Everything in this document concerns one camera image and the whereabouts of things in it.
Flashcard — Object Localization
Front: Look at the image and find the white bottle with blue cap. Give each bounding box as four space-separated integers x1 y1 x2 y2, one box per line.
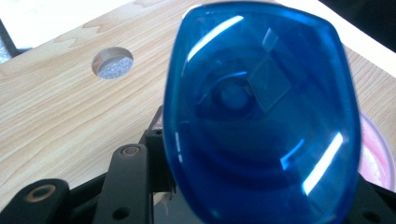
163 1 362 224

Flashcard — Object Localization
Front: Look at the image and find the pink jar with white lid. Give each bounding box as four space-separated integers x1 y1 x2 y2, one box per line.
357 111 396 191

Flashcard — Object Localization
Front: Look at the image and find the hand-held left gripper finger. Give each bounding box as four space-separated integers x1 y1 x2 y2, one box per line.
138 105 177 194

